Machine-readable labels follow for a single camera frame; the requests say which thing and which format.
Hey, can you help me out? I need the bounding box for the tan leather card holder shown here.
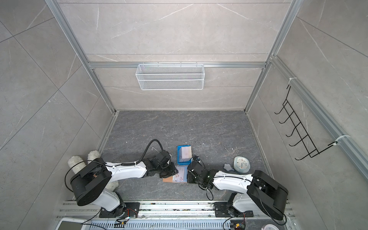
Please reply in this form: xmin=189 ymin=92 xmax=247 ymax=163
xmin=163 ymin=165 xmax=188 ymax=183

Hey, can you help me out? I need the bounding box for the white round alarm clock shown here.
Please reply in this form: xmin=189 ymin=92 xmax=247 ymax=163
xmin=233 ymin=156 xmax=251 ymax=174

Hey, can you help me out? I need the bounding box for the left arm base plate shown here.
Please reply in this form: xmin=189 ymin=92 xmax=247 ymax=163
xmin=99 ymin=202 xmax=140 ymax=219

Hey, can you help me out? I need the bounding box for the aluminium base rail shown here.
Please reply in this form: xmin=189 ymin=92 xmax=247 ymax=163
xmin=56 ymin=200 xmax=295 ymax=220

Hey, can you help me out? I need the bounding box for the black wire hook rack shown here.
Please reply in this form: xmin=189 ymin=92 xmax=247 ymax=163
xmin=274 ymin=85 xmax=338 ymax=161

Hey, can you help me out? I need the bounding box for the white teddy bear brown shirt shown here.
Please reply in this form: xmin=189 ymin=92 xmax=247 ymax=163
xmin=68 ymin=150 xmax=119 ymax=191

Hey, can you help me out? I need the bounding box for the blue plastic card tray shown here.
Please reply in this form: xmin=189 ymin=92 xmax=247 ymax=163
xmin=177 ymin=145 xmax=193 ymax=165

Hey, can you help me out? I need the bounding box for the white tablet device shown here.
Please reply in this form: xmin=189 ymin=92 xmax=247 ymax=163
xmin=55 ymin=218 xmax=87 ymax=230

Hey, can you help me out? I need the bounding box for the white wire mesh basket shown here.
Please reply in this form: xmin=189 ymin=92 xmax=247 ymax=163
xmin=136 ymin=63 xmax=205 ymax=90

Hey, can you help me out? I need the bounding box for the stack of white cards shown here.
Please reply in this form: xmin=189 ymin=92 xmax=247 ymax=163
xmin=179 ymin=146 xmax=192 ymax=162

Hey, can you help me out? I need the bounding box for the pink VIP card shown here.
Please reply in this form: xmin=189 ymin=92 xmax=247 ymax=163
xmin=172 ymin=166 xmax=187 ymax=183

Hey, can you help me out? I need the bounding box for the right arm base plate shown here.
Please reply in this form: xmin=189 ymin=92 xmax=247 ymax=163
xmin=213 ymin=202 xmax=254 ymax=218

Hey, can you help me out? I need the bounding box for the small blue grey toy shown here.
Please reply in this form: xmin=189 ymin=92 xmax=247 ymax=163
xmin=223 ymin=164 xmax=233 ymax=172

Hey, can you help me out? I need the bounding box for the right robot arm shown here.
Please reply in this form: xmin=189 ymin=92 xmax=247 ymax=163
xmin=187 ymin=156 xmax=288 ymax=225

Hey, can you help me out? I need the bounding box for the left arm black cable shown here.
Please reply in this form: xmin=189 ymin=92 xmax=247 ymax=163
xmin=135 ymin=139 xmax=164 ymax=164

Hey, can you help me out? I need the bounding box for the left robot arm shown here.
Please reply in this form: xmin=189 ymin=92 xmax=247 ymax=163
xmin=70 ymin=151 xmax=178 ymax=212

